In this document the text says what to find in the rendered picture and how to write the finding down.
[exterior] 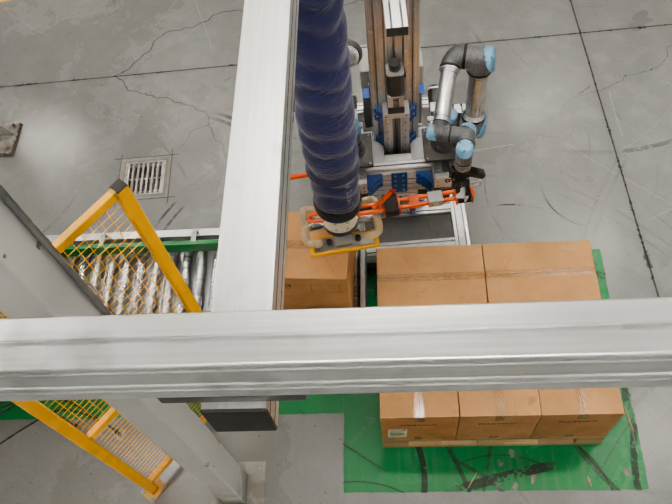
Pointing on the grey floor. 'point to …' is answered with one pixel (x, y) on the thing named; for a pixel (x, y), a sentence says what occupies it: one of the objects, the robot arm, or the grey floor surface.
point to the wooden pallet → (493, 442)
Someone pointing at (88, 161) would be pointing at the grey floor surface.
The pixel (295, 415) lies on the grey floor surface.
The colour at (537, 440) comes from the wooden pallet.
